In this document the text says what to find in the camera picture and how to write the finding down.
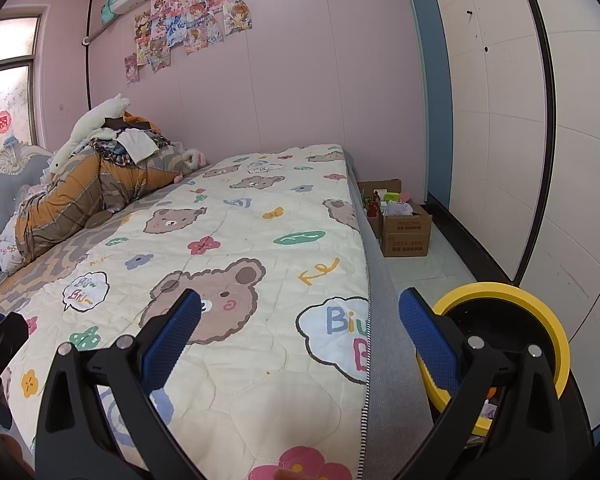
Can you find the pink white plush toy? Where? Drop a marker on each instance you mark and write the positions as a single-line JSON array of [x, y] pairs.
[[192, 160]]

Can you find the printed cardboard box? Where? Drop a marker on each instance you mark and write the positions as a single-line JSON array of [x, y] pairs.
[[407, 237]]

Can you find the floral pillow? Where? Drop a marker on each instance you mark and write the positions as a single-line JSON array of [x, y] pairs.
[[2, 255]]

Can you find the cream bear printed blanket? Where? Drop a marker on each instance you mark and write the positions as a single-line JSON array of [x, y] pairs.
[[260, 260]]

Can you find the orange patchwork quilt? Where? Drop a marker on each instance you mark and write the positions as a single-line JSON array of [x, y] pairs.
[[80, 200]]

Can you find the grey mattress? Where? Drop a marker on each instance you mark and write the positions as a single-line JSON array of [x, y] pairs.
[[390, 360]]

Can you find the red paper cutting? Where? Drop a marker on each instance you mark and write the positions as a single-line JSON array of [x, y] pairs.
[[2, 122]]

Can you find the white cloth in box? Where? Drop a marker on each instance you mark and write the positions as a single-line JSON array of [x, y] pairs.
[[397, 208]]

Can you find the white folded cloth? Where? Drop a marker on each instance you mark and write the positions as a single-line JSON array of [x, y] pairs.
[[139, 146]]

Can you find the grey patterned pillow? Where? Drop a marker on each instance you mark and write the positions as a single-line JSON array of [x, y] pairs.
[[5, 180]]

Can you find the white wall pipe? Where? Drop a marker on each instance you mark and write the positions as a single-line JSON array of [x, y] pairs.
[[96, 34]]

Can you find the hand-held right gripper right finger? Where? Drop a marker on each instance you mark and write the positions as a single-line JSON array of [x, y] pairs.
[[427, 345]]

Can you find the group of wall posters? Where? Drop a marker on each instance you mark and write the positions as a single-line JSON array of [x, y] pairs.
[[190, 20]]

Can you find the white wardrobe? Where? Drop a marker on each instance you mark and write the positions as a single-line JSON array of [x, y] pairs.
[[505, 135]]

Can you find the yellow rimmed trash bin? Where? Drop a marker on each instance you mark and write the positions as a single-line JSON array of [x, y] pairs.
[[530, 310]]

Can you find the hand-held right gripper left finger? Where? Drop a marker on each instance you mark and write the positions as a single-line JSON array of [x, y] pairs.
[[172, 340]]

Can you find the window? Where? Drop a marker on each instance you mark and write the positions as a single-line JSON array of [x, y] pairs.
[[7, 85]]

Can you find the red bottles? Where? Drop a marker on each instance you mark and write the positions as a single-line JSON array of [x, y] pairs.
[[372, 205]]

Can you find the white goose plush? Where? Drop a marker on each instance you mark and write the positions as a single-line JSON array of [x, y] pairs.
[[90, 122]]

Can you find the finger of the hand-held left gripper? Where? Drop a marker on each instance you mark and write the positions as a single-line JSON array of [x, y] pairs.
[[12, 332]]

